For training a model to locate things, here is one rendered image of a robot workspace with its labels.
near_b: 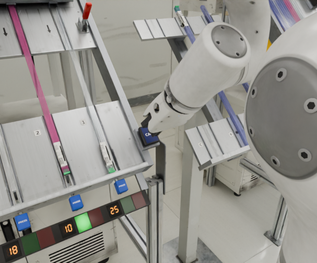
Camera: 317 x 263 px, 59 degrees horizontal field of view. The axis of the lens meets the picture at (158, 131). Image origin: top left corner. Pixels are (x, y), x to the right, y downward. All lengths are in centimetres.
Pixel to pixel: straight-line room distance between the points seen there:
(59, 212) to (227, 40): 86
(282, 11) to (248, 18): 91
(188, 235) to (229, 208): 51
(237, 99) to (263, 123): 134
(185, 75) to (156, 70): 255
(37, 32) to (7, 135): 31
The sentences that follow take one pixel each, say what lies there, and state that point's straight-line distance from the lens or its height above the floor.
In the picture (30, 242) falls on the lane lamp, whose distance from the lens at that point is 67.
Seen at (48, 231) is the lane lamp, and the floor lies 66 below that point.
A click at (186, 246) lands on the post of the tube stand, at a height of 13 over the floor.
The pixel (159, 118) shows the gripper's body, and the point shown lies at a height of 90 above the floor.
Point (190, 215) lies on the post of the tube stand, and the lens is 119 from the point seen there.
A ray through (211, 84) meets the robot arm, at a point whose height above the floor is 99.
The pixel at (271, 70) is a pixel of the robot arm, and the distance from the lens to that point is 17.
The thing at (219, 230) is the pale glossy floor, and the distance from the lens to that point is 158.
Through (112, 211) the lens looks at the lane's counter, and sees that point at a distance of 69.
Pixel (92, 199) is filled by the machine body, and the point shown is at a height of 41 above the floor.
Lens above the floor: 113
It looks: 27 degrees down
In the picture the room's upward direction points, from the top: straight up
